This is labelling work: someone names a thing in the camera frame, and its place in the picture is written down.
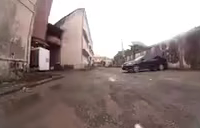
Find distant buildings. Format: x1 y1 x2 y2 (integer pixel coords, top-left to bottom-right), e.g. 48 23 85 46
113 40 150 66

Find pale tall building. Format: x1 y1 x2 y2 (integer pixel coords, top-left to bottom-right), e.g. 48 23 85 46
54 8 95 70

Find brown dirt road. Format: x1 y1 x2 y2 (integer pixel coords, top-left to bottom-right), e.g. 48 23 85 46
0 66 200 128

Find black car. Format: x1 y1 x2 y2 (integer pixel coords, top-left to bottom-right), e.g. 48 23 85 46
121 54 169 74

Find white cabinet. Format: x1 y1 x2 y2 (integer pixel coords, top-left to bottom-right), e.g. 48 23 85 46
37 47 51 72

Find robot's own part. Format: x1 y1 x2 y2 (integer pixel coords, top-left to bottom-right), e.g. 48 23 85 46
133 123 144 128

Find reddish brown building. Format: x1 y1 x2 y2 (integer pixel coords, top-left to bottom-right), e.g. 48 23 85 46
30 0 64 71

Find concrete kerb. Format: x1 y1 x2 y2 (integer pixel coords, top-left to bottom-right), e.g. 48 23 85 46
0 73 66 100

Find dark stained wall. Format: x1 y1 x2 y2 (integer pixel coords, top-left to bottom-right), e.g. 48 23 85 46
134 20 200 70

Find stained grey wall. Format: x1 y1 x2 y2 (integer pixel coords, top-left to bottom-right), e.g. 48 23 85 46
0 0 38 82

